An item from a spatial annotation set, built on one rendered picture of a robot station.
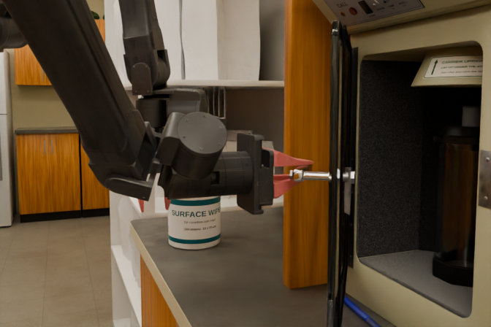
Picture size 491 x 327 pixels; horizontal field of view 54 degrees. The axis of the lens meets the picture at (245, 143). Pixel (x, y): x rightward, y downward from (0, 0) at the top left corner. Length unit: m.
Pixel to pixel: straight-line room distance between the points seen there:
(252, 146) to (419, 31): 0.30
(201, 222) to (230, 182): 0.56
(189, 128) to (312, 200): 0.44
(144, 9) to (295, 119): 0.33
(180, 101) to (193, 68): 0.95
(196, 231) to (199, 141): 0.66
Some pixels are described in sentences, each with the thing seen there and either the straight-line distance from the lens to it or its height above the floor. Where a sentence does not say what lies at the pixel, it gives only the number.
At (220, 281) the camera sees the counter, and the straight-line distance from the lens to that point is 0.99.
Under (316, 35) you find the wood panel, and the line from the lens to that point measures 0.92.
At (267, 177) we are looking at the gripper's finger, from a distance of 0.62.
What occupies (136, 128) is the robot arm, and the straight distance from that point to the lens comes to 0.56.
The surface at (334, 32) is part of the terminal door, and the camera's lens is 0.58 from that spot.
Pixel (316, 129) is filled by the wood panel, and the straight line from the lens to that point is 0.91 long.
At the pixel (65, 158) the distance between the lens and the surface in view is 5.47.
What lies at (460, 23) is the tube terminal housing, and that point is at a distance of 0.70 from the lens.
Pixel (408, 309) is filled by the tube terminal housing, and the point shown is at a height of 0.98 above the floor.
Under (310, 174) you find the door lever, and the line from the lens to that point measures 0.62.
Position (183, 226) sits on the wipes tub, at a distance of 1.17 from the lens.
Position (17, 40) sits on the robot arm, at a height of 1.41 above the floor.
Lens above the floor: 1.30
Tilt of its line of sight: 5 degrees down
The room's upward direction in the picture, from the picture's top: straight up
